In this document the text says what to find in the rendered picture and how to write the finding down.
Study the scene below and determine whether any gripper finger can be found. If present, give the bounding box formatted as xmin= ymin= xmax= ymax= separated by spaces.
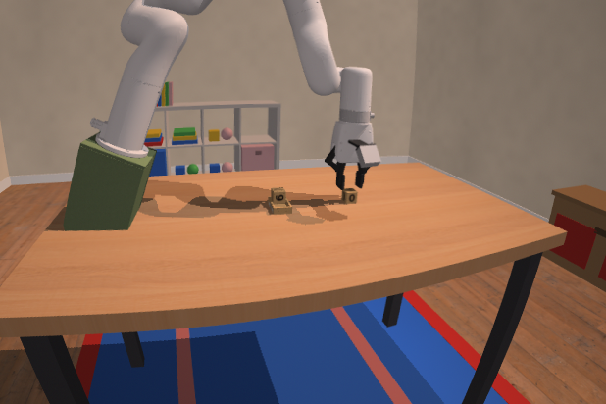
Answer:
xmin=325 ymin=146 xmax=346 ymax=190
xmin=355 ymin=163 xmax=369 ymax=188

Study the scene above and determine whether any tan number cube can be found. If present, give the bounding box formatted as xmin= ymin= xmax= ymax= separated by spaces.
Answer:
xmin=271 ymin=187 xmax=286 ymax=204
xmin=341 ymin=188 xmax=358 ymax=204

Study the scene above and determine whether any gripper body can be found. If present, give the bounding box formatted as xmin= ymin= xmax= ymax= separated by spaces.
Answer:
xmin=330 ymin=120 xmax=374 ymax=163

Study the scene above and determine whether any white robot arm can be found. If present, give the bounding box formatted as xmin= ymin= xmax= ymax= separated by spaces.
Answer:
xmin=90 ymin=0 xmax=381 ymax=168

